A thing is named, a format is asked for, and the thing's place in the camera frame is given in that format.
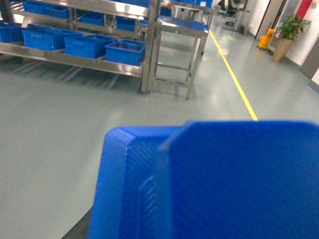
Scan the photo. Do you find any blue bin far left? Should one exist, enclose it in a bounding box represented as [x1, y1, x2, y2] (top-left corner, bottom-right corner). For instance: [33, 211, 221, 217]
[22, 29, 83, 51]

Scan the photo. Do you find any potted plant in beige vase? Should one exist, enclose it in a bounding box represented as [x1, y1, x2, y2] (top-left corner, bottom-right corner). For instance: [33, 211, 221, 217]
[272, 15, 312, 63]

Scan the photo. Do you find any stainless steel side table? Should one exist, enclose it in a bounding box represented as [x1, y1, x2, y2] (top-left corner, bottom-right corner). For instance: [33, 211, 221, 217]
[148, 16, 209, 100]

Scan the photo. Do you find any empty blue plastic bin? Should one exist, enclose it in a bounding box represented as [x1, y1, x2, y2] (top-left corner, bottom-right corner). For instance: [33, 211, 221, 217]
[64, 34, 119, 59]

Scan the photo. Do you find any blue bin with red parts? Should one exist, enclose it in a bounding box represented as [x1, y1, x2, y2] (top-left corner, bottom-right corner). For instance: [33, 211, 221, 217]
[105, 40, 146, 66]

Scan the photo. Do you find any blue block part with knob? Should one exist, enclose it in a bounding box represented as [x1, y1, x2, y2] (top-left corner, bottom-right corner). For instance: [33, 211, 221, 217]
[88, 121, 319, 239]

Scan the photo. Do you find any stainless steel roller shelf rack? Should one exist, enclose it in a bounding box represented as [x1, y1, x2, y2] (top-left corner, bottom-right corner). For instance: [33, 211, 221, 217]
[0, 0, 160, 93]

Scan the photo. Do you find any yellow mop bucket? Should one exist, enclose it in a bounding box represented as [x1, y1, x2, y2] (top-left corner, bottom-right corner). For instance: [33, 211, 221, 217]
[258, 28, 275, 50]

